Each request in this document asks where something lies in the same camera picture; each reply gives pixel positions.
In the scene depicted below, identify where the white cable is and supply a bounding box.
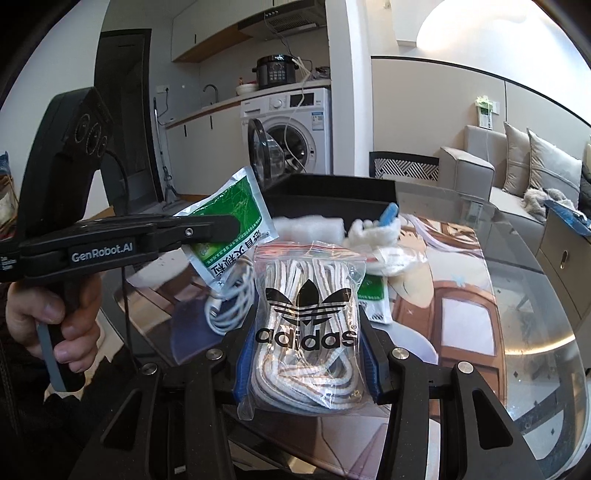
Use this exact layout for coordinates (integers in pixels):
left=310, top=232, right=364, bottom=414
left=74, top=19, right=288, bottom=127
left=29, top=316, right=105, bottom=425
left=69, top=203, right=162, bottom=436
left=203, top=257, right=257, bottom=337

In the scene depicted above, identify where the adidas bag of laces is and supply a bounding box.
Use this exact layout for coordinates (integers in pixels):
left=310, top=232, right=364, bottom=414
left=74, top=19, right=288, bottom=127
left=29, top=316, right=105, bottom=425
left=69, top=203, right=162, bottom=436
left=238, top=242, right=369, bottom=421

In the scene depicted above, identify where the green white medicine packet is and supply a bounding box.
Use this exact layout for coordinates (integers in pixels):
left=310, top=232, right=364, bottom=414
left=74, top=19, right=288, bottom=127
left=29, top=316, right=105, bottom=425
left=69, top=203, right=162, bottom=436
left=176, top=166, right=279, bottom=292

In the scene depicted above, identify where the white blue plush toy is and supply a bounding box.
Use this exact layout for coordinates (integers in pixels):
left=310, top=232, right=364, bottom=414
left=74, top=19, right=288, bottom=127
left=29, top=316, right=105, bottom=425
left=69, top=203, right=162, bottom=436
left=344, top=203, right=427, bottom=277

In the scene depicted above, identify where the white foam block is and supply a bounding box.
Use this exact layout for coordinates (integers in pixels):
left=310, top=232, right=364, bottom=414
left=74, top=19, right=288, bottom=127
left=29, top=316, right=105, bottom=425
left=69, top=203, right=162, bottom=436
left=273, top=215, right=345, bottom=245

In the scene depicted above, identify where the person's left hand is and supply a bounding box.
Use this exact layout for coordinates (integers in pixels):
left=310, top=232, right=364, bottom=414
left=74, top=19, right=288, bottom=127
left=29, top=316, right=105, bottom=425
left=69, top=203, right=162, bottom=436
left=5, top=274, right=102, bottom=373

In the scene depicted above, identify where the anime printed desk mat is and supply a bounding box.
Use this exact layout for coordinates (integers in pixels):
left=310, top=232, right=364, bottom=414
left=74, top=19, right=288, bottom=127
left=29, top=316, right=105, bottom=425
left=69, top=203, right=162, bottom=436
left=125, top=214, right=507, bottom=479

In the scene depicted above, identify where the beige side cabinet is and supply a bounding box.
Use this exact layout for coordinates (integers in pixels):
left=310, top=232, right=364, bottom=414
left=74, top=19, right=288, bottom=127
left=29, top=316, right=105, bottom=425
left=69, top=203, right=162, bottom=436
left=536, top=201, right=590, bottom=330

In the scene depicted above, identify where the black pressure cooker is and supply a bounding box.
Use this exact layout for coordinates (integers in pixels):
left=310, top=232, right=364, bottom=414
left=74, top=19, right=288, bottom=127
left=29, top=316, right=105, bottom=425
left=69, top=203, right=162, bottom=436
left=252, top=54, right=300, bottom=90

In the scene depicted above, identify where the white washing machine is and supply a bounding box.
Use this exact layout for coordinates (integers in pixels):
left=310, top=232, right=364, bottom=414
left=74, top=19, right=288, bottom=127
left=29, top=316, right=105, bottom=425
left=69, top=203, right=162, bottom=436
left=240, top=87, right=332, bottom=189

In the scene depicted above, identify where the beige sofa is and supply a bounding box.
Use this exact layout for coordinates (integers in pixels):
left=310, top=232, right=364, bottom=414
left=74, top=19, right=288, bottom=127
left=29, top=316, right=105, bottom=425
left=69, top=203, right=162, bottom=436
left=437, top=120, right=591, bottom=252

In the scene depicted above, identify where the left beige cushion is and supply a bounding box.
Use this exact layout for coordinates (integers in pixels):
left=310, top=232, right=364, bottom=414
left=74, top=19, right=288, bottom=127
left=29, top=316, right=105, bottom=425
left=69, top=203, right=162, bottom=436
left=503, top=122, right=531, bottom=197

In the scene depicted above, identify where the beige cushion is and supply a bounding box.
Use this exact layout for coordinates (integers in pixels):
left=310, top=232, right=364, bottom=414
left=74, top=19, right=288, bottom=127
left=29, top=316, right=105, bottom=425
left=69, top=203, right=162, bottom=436
left=528, top=129, right=583, bottom=206
left=503, top=122, right=531, bottom=197

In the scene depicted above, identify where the black storage box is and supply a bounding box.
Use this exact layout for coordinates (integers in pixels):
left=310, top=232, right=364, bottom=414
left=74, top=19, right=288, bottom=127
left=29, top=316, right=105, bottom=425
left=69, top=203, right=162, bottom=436
left=263, top=174, right=399, bottom=229

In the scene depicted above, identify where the right beige cushion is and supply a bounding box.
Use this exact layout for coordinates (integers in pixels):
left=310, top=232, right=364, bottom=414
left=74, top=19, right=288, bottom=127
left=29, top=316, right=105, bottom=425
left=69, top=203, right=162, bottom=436
left=528, top=129, right=583, bottom=206

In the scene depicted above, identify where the patterned black chair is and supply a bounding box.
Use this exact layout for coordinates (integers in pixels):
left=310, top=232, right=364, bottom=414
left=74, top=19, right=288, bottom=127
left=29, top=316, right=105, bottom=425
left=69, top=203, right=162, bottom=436
left=369, top=151, right=439, bottom=183

